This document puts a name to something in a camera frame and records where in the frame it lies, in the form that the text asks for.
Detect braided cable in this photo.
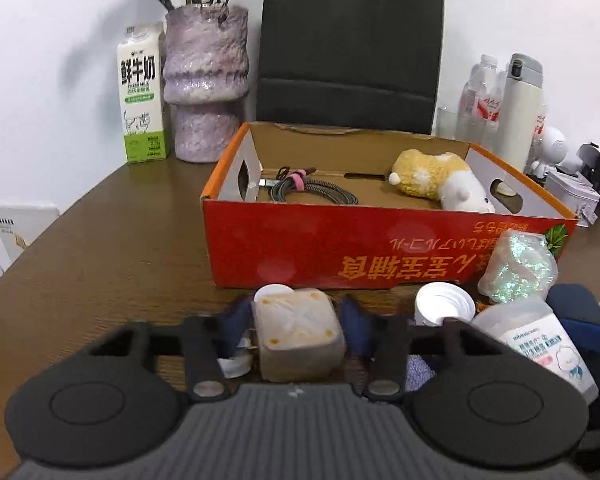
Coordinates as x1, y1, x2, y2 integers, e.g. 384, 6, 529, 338
258, 164, 360, 206

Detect iridescent plastic bag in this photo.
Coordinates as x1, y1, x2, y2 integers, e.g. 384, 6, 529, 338
478, 230, 558, 304

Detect white yellow plush sheep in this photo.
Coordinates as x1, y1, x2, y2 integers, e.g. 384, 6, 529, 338
388, 148, 495, 214

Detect navy zipper pouch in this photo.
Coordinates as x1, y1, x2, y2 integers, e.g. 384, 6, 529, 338
546, 284, 600, 353

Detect white earbud case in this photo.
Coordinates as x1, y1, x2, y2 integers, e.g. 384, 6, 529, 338
218, 337, 253, 379

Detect purple cloth mat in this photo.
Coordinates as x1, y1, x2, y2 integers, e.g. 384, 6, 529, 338
405, 354, 436, 392

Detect red cardboard box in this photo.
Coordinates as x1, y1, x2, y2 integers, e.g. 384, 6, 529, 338
201, 122, 577, 289

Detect clear glass cup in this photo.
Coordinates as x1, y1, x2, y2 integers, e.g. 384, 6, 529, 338
434, 106, 457, 140

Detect white book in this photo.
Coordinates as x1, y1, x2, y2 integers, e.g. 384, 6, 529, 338
0, 203, 60, 262

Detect left water bottle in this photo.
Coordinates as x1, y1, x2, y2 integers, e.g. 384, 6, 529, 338
455, 54, 502, 146

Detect purple ceramic vase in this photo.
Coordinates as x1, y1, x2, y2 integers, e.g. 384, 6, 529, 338
163, 3, 249, 164

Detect white tin box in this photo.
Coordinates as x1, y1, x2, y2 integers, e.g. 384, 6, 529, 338
544, 168, 600, 228

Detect white round speaker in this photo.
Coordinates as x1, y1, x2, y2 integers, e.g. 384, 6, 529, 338
528, 127, 583, 180

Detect white thermos bottle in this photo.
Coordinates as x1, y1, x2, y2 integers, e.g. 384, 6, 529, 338
494, 53, 544, 171

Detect milk carton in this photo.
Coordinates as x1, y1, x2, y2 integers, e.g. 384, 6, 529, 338
117, 22, 171, 164

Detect black paper bag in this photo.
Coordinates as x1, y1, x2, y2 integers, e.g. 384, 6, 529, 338
256, 0, 444, 134

